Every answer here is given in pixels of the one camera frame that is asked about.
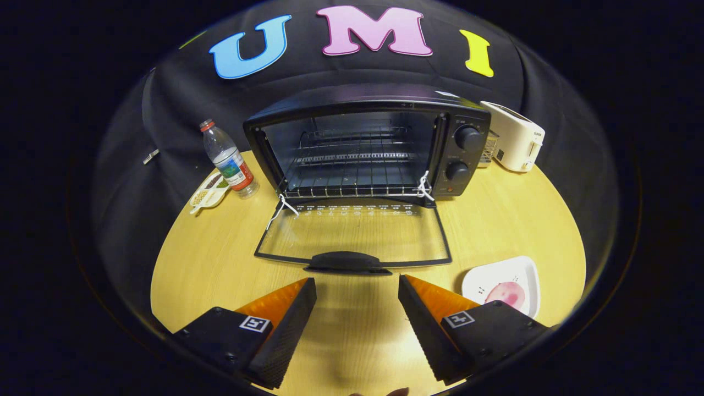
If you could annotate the pink food slice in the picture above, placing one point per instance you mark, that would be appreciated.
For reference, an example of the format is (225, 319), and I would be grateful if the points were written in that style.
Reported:
(506, 294)

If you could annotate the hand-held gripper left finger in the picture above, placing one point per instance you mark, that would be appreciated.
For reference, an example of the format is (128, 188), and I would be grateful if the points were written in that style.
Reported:
(286, 335)

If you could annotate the small white dish with seeds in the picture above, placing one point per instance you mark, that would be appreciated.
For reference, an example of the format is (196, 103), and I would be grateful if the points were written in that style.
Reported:
(206, 195)

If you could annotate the white square plate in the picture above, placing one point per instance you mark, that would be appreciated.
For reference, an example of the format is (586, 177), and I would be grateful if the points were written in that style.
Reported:
(495, 272)

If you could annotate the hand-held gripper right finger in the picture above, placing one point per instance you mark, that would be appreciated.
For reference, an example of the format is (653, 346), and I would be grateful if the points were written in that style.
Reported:
(426, 330)

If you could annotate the black toaster oven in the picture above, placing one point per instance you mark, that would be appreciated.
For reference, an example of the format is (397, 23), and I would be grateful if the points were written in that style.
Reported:
(357, 96)

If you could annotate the silver cloth clip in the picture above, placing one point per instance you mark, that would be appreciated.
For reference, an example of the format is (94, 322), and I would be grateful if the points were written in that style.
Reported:
(151, 157)

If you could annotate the white bread toaster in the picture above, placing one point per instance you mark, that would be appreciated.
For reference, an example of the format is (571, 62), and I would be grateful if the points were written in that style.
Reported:
(514, 135)

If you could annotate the clear plastic water bottle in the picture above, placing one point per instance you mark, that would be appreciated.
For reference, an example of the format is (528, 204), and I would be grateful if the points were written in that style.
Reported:
(231, 162)

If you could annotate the black backdrop cloth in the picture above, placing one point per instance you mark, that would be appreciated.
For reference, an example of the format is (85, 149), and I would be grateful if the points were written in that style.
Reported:
(165, 99)

